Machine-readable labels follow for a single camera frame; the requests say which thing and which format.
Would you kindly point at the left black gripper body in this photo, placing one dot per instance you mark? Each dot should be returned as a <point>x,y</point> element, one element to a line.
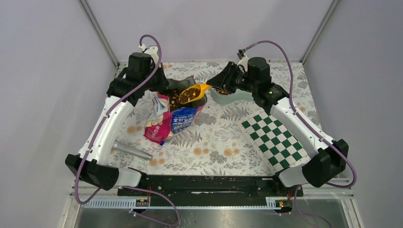
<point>156,82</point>

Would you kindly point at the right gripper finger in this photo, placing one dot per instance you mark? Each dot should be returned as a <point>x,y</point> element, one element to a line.
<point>229,70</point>
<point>219,82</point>

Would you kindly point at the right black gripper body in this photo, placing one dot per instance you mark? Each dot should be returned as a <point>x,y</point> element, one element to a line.
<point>240,80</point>

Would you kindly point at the orange plastic scoop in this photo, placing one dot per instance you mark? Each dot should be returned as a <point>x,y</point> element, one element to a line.
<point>193,93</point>

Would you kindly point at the pink pet food bag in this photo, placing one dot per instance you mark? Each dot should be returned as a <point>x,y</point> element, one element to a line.
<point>168,116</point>

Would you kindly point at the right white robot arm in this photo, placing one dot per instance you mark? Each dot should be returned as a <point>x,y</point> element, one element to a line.
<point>328,157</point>

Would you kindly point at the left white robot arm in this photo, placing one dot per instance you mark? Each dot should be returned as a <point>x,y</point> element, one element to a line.
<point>144,72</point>

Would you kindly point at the green double pet bowl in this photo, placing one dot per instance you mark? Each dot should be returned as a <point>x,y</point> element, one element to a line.
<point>230,98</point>

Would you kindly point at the floral table mat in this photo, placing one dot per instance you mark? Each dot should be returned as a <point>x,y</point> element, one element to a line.
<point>213,145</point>

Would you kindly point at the grey metal cylinder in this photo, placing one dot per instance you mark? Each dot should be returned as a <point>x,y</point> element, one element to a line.
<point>131,150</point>

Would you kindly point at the green white checkerboard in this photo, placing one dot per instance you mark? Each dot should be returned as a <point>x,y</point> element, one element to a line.
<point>274,143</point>

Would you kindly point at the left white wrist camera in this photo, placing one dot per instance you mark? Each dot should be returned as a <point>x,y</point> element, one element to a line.
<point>151,50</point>

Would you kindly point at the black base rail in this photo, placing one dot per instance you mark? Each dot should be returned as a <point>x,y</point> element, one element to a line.
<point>212,191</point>

